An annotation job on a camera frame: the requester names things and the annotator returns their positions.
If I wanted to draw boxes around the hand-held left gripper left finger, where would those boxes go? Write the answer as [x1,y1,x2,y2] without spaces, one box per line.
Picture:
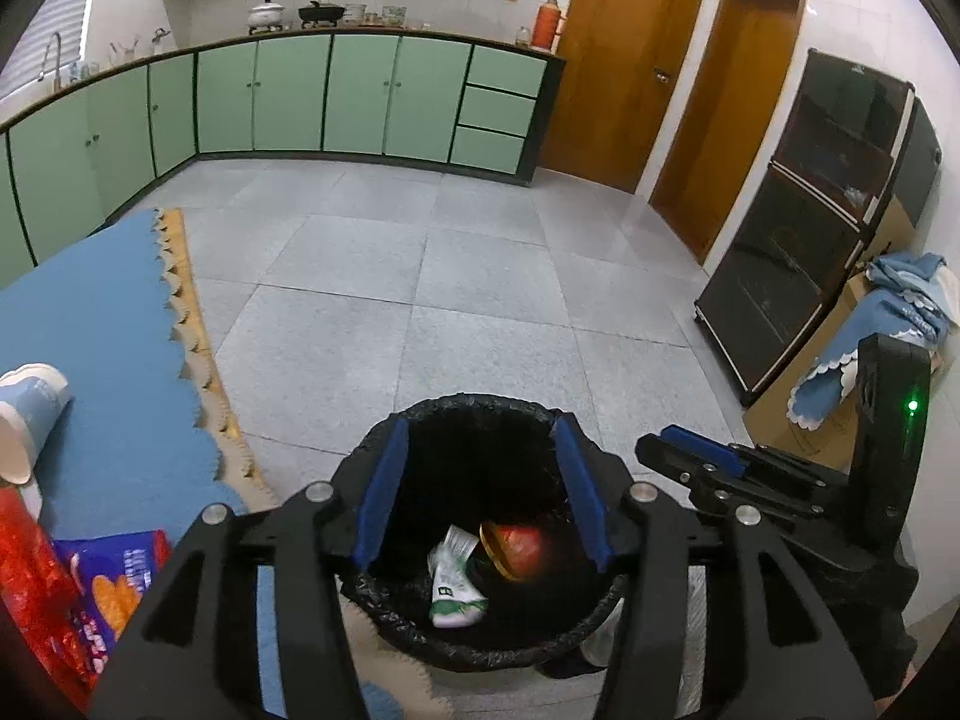
[88,418,410,720]

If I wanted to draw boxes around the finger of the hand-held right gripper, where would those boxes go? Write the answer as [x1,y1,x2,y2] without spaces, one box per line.
[635,433,826,541]
[660,424,860,497]

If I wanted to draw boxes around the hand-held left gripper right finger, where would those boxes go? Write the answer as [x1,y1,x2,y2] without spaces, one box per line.
[551,412,877,720]

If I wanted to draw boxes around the trash bin with black bag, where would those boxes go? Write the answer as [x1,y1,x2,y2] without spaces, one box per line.
[328,392,638,673]

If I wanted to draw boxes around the blue and white paper cup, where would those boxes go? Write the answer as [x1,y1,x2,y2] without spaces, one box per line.
[0,364,73,485]

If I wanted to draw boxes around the red yellow wrapper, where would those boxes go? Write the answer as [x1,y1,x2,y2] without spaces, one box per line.
[480,519,554,583]

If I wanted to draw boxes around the cardboard box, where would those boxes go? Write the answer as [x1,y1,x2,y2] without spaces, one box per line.
[742,199,938,467]

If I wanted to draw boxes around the blue cloth with white trim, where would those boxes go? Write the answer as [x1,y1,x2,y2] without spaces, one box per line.
[787,251,960,428]

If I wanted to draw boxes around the white green crumpled packet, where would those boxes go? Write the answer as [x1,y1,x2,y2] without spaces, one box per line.
[427,525,489,629]

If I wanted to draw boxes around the black glass display cabinet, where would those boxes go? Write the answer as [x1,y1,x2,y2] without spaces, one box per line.
[694,49,943,410]

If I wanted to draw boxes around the blue snack packet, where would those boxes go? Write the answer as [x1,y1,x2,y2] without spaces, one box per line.
[52,529,173,665]

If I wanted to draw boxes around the blue scalloped tablecloth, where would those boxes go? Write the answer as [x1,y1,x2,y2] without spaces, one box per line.
[0,206,451,720]

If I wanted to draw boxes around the brown wooden door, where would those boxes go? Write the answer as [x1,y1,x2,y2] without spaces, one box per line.
[538,0,710,196]
[649,0,812,263]

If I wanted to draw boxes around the red snack packet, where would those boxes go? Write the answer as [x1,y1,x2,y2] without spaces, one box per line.
[0,487,100,707]

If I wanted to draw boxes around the green base cabinet run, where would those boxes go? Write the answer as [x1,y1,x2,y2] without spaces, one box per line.
[0,30,568,271]

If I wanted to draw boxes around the orange thermos flask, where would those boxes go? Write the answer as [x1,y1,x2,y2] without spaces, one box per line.
[533,0,563,50]

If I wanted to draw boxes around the black cooking pot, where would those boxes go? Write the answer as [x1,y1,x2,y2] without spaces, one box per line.
[298,0,348,29]

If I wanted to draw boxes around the white cooking pot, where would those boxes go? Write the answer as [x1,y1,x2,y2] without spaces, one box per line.
[247,0,287,35]

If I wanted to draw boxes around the steel kitchen faucet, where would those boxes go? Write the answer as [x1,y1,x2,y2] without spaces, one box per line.
[34,31,65,92]

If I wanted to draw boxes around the white window blinds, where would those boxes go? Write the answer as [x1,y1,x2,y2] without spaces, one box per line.
[0,0,103,103]

